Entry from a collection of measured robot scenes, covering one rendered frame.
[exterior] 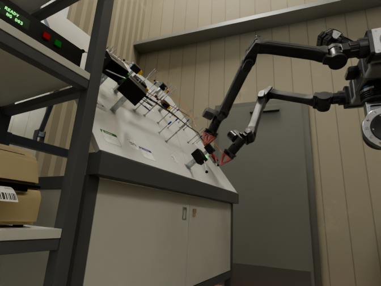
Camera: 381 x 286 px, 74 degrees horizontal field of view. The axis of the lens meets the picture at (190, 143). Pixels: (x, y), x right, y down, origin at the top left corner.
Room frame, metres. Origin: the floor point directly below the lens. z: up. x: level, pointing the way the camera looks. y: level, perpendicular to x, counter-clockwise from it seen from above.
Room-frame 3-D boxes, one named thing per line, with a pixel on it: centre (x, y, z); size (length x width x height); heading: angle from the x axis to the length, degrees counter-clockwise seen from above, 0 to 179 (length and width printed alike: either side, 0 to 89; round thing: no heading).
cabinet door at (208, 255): (1.46, -0.14, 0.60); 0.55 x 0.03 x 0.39; 150
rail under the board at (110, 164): (1.22, -0.02, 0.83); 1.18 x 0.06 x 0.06; 150
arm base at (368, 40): (0.95, -0.72, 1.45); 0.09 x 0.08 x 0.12; 159
